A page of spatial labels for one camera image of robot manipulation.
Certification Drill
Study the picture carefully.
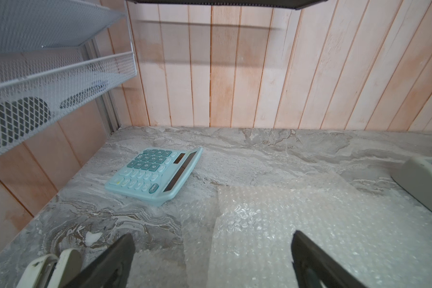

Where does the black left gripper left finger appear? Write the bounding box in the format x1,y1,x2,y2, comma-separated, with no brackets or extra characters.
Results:
65,234,136,288

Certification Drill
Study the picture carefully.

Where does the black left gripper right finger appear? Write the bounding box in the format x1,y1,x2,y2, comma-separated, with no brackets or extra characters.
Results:
291,230,365,288

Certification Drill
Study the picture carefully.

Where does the clear bubble wrap sheet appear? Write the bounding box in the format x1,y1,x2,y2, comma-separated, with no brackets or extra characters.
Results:
128,174,432,288

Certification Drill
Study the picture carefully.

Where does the light blue desk calculator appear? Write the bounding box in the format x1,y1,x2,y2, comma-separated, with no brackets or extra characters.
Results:
104,147,204,207

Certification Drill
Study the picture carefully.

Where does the white mesh wall shelf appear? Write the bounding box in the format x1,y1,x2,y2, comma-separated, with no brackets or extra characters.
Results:
0,1,137,156

